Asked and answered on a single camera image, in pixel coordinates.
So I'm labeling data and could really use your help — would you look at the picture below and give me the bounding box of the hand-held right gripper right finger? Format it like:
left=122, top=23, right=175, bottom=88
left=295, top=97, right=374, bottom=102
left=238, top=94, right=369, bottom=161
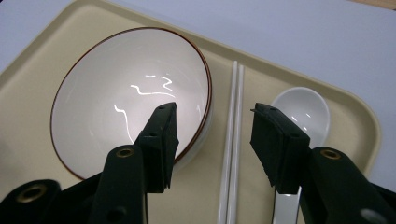
left=250, top=102, right=312, bottom=195

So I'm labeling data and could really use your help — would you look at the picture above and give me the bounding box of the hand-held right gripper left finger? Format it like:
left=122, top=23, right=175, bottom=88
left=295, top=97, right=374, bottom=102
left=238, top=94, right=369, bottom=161
left=134, top=102, right=180, bottom=194

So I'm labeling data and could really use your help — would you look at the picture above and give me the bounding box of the white chopstick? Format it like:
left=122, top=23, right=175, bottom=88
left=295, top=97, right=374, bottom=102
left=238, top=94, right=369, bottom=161
left=226, top=63, right=246, bottom=224
left=216, top=60, right=239, bottom=224

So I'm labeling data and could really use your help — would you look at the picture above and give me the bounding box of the white ceramic spoon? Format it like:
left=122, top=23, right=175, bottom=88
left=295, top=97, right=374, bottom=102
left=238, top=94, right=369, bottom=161
left=270, top=86, right=332, bottom=224

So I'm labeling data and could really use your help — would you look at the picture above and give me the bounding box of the white bowl with brown rim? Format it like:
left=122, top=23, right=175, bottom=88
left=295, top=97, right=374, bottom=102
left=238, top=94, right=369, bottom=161
left=49, top=26, right=214, bottom=182

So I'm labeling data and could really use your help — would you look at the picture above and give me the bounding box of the beige plastic tray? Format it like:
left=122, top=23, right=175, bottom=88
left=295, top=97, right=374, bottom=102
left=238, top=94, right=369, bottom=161
left=0, top=0, right=383, bottom=224

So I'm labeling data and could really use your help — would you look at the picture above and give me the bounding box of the white board table cover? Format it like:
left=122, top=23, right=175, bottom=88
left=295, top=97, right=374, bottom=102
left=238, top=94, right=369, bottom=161
left=0, top=0, right=396, bottom=194

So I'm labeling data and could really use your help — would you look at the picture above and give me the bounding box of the wooden table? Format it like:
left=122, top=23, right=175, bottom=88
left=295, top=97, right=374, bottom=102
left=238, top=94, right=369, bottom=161
left=346, top=0, right=396, bottom=11

